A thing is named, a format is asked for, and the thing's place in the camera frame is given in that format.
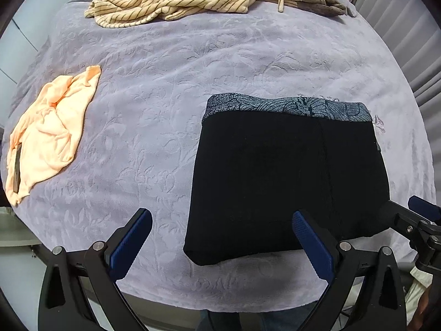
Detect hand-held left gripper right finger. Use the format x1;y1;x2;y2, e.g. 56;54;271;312
292;210;409;331

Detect purple embossed blanket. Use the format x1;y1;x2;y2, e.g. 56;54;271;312
7;0;436;313

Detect orange towel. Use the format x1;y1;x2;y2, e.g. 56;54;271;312
5;65;102;205

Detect white wardrobe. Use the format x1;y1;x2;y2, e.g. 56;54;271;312
0;0;66;118

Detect white curtain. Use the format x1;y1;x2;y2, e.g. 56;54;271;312
351;0;441;111

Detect beige striped garment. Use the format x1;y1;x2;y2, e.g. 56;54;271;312
84;0;300;29

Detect black pants with patterned waistband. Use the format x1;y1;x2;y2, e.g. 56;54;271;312
183;92;391;267

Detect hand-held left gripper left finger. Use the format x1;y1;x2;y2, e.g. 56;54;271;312
38;208;153;331

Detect person's right forearm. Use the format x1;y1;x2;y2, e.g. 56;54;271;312
404;268;441;331

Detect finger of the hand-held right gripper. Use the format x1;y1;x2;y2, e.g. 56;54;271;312
378;200;426;237
407;195;441;223

